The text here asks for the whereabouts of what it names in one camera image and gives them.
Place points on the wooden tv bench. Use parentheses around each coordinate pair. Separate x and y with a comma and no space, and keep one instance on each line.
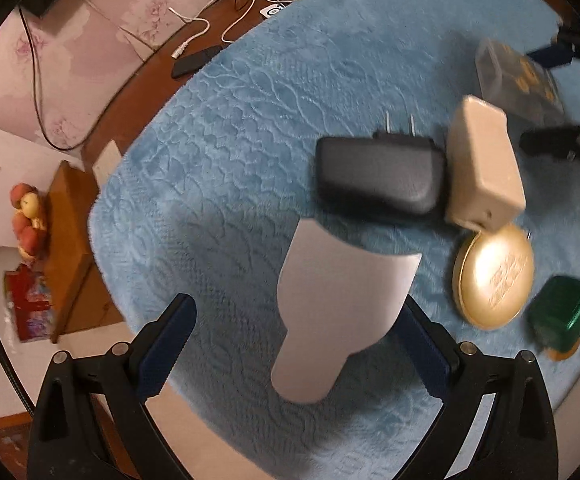
(151,87)

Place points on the fruit pile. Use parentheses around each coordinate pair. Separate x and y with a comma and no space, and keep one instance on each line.
(29,222)

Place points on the gold round tin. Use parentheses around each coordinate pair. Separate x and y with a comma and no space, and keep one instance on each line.
(493,276)

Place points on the red tissue box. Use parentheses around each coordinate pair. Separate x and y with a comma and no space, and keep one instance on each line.
(29,303)

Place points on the black remote control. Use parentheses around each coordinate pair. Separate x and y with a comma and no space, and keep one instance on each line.
(191,63)

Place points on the green gold perfume bottle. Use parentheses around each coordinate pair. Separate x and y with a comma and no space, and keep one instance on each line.
(554,316)

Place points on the clear box yellow pieces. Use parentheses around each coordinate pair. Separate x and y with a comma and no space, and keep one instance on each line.
(518,85)

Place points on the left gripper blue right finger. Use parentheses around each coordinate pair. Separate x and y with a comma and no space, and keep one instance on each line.
(430,347)

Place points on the wooden side cabinet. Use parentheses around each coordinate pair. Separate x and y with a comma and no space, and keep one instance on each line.
(80,299)

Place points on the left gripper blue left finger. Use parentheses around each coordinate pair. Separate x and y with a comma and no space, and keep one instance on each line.
(160,342)

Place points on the white bottle-shaped plastic piece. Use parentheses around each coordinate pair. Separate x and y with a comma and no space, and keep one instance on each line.
(334,300)

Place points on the black power adapter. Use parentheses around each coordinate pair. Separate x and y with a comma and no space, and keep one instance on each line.
(391,176)

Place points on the beige rectangular box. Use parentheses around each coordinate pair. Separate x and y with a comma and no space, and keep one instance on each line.
(486,189)

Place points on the blue fluffy table cloth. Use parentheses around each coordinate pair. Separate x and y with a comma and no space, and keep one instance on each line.
(208,198)

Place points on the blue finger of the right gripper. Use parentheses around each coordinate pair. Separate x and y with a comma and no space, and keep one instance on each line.
(554,55)
(561,142)

